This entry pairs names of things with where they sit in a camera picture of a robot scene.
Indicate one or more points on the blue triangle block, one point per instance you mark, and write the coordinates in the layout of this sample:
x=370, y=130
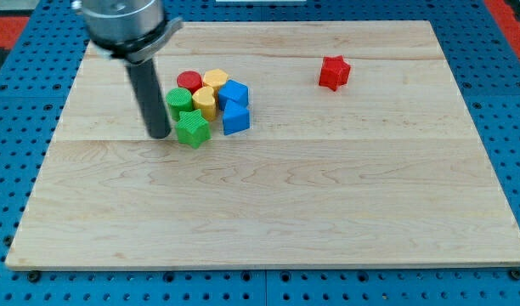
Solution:
x=236, y=118

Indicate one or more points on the green cylinder block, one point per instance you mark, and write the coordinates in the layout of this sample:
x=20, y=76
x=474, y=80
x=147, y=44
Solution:
x=179, y=100

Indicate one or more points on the yellow hexagon block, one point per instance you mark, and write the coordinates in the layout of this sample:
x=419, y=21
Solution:
x=215, y=79

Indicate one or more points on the red cylinder block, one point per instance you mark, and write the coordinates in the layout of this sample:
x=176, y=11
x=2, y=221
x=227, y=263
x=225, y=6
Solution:
x=191, y=80

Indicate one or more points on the red star block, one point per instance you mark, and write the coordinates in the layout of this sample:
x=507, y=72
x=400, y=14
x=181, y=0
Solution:
x=334, y=72

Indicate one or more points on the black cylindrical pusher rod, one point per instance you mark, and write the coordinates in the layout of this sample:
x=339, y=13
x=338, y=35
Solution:
x=147, y=91

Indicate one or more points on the blue cube block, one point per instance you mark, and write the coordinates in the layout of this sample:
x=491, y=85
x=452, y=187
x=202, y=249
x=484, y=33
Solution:
x=235, y=91

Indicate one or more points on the green star block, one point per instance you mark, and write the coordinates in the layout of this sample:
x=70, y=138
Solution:
x=192, y=128

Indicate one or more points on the light wooden board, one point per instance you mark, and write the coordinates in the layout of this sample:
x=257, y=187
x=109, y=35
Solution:
x=386, y=172

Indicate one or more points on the yellow heart block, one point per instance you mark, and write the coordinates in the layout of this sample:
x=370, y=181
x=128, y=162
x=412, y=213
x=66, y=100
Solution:
x=204, y=100

